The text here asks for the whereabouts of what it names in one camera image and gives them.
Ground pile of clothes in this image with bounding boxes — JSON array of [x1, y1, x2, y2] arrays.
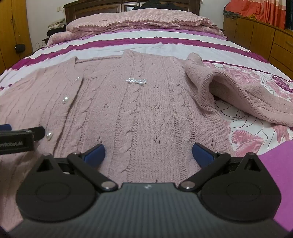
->
[[47, 18, 67, 37]]

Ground pink checked quilt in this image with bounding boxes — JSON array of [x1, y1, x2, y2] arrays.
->
[[47, 8, 227, 46]]

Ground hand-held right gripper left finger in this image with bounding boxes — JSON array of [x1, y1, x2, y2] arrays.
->
[[35, 143, 118, 192]]

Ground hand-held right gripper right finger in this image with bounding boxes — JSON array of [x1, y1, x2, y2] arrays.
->
[[179, 143, 262, 192]]

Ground floral striped bed sheet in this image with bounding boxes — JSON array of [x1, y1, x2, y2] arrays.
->
[[0, 29, 293, 231]]

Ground yellow wooden wardrobe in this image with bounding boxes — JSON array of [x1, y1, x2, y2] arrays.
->
[[0, 0, 34, 69]]

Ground dark clothes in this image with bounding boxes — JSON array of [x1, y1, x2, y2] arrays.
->
[[134, 1, 191, 11]]

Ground brown wooden cabinet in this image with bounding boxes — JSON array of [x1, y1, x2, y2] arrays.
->
[[223, 16, 293, 74]]

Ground orange curtain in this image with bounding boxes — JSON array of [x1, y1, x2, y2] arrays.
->
[[225, 0, 287, 30]]

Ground dark wooden headboard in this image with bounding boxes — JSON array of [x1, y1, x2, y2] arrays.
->
[[64, 0, 201, 25]]

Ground grey cloth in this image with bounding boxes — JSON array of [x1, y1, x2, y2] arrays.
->
[[223, 5, 239, 19]]

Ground pink knit cardigan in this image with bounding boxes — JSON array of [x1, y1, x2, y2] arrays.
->
[[0, 50, 293, 231]]

